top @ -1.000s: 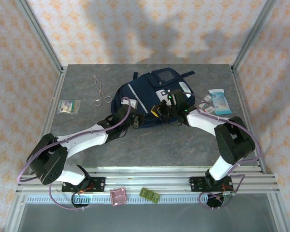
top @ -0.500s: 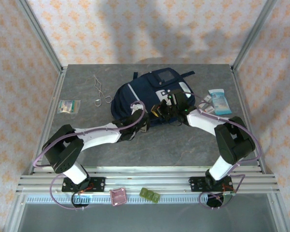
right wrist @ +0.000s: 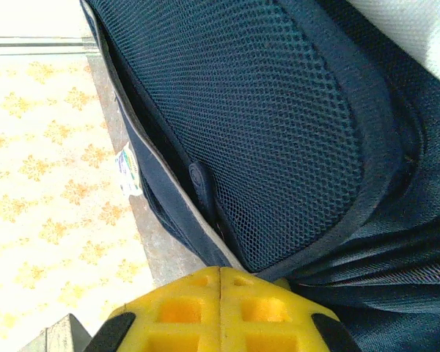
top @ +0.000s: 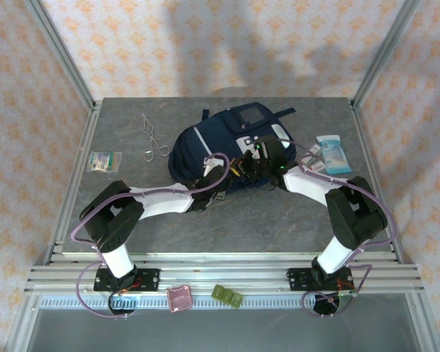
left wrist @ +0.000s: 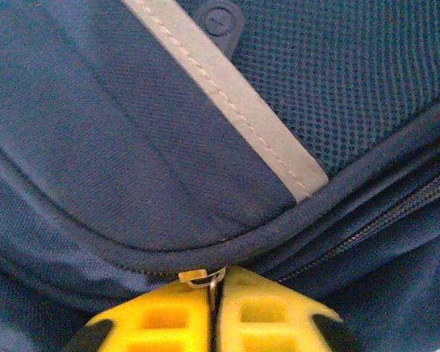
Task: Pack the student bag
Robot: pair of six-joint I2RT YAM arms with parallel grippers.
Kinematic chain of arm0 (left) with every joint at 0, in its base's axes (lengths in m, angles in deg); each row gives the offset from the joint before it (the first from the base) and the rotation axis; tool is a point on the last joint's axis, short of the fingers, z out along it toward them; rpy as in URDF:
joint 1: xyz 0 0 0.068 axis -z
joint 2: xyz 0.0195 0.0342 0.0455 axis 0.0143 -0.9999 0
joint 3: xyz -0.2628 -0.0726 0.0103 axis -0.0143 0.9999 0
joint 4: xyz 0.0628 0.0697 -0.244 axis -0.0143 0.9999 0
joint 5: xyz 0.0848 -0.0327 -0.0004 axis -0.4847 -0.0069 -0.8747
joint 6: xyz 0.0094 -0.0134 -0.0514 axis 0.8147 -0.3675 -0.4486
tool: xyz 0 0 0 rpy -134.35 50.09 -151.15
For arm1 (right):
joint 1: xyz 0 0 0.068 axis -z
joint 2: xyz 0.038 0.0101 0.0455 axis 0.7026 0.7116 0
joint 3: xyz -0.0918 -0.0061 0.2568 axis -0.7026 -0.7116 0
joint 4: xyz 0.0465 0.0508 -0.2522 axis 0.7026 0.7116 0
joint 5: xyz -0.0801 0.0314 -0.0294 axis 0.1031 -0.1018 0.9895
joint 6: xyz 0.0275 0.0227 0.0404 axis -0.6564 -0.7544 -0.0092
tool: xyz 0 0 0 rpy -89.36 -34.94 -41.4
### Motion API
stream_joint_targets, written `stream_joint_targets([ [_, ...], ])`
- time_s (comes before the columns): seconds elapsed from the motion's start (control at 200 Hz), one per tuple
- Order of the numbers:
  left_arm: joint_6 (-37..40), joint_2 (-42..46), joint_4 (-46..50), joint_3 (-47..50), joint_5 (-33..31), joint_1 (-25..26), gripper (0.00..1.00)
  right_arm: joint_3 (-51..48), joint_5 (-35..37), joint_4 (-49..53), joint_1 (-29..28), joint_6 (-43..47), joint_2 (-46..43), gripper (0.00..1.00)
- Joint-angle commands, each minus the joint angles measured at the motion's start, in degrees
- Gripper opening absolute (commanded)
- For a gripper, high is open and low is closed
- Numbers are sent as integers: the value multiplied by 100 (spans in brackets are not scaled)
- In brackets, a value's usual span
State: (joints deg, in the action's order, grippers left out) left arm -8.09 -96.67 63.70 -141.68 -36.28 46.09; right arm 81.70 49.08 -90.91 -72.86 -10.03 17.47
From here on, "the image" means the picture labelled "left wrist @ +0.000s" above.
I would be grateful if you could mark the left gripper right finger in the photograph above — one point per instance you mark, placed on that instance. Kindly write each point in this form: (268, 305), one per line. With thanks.
(234, 330)

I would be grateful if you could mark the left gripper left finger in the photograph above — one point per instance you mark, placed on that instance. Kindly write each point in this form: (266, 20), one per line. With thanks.
(183, 330)

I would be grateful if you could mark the navy blue backpack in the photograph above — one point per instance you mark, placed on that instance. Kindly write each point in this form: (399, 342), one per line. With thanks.
(132, 146)

